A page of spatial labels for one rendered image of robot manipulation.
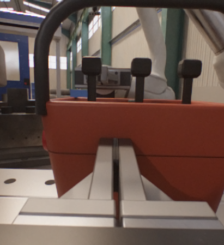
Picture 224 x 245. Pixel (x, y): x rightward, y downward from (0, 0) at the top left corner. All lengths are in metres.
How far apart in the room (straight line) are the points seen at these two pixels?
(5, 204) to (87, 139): 0.14
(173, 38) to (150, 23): 9.01
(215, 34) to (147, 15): 0.30
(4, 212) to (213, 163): 0.22
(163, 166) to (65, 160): 0.09
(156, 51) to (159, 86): 0.11
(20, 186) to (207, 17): 0.78
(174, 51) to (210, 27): 8.79
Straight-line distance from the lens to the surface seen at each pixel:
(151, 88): 0.58
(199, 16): 0.83
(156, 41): 0.63
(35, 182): 0.30
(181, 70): 0.22
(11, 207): 0.25
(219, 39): 0.82
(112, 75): 0.37
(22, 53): 5.52
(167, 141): 0.17
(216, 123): 0.18
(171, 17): 9.84
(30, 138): 1.26
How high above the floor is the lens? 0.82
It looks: 9 degrees down
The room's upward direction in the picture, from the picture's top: 2 degrees clockwise
